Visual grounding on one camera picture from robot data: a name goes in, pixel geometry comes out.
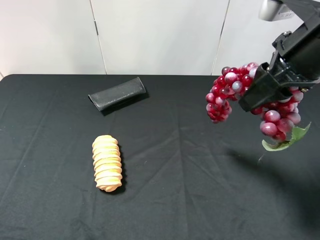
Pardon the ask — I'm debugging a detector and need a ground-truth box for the black folded pouch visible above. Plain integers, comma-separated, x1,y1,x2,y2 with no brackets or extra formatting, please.
88,77,147,112

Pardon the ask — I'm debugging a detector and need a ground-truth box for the red grape bunch with leaf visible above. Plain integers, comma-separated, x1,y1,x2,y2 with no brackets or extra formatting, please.
205,62,311,152

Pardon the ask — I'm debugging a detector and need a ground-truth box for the black tablecloth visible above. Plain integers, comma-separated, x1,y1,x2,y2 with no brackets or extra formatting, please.
0,75,320,240

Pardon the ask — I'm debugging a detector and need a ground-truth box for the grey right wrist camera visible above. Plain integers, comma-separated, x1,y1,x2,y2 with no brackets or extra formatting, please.
258,0,295,22

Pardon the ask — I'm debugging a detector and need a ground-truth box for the spiral twisted bread roll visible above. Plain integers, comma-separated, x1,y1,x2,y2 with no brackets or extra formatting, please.
92,135,123,193

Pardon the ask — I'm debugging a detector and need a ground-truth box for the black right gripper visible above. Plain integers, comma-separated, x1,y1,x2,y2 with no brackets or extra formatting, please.
239,9,320,112

